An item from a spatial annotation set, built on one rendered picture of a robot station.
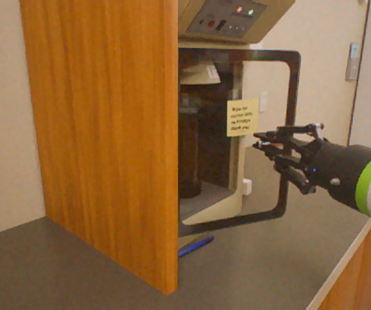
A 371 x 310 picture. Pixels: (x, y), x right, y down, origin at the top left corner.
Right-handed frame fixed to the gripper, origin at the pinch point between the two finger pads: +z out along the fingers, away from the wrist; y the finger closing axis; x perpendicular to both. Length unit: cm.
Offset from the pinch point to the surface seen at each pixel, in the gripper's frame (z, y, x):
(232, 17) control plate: 5.2, 24.9, 6.9
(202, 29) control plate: 4.7, 22.4, 13.4
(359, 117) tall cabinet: 178, -34, -239
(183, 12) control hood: 0.3, 24.4, 19.1
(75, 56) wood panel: 16.3, 17.3, 36.4
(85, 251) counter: 14.2, -26.0, 37.9
